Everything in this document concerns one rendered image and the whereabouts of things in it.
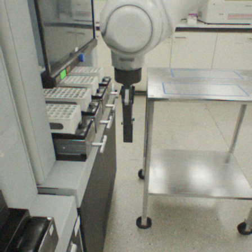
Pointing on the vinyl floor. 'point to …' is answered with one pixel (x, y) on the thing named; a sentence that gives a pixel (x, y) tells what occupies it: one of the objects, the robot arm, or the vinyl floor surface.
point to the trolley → (211, 184)
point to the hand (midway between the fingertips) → (127, 131)
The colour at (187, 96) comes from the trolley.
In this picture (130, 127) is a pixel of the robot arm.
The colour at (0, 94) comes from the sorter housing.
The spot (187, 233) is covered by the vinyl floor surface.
